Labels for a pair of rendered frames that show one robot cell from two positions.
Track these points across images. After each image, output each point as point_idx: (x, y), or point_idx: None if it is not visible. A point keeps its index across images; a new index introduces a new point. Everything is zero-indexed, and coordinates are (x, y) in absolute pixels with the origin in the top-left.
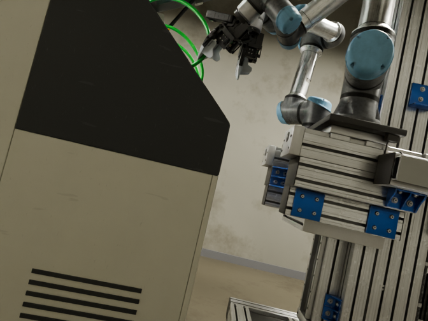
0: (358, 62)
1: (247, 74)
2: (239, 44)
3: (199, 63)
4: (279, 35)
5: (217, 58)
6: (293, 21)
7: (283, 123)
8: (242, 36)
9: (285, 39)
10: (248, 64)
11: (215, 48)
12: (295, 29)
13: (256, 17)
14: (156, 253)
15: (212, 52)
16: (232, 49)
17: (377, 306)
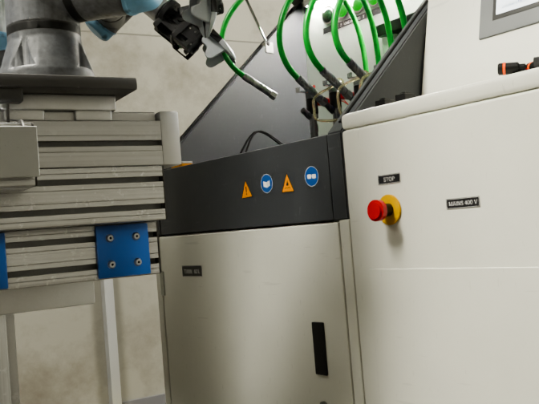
0: None
1: (194, 16)
2: (173, 38)
3: (232, 69)
4: (117, 21)
5: (209, 54)
6: (93, 32)
7: (141, 11)
8: (166, 36)
9: (109, 20)
10: (188, 9)
11: (212, 41)
12: (91, 26)
13: (147, 14)
14: None
15: (207, 60)
16: (183, 46)
17: None
